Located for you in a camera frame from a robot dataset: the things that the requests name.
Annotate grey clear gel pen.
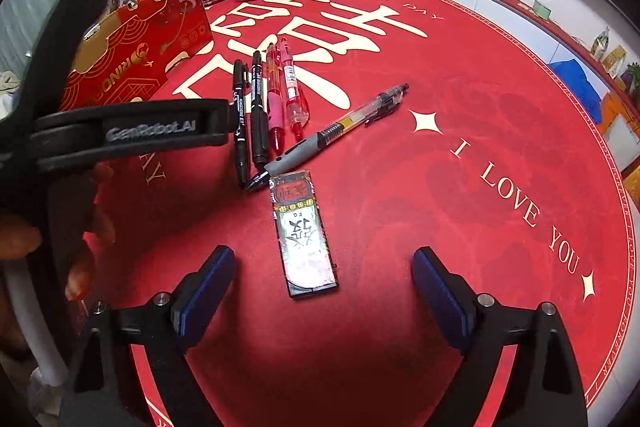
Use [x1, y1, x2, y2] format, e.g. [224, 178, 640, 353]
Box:
[245, 83, 409, 192]

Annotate dark red calligraphy box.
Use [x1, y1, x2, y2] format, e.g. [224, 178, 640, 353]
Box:
[269, 170, 338, 299]

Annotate round red wedding rug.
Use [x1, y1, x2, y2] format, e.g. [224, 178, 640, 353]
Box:
[94, 0, 639, 426]

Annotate red cardboard fruit box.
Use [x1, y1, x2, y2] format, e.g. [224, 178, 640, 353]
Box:
[60, 0, 212, 110]

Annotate pink gel pen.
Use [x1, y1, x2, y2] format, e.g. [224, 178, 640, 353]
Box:
[278, 37, 309, 142]

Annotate black marker pen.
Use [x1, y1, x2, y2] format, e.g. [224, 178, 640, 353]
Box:
[250, 50, 269, 172]
[233, 60, 250, 187]

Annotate blue bag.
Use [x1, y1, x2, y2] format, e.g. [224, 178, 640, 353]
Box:
[549, 60, 602, 124]

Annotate red gel pen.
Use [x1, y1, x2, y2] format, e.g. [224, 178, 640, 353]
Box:
[266, 43, 285, 156]

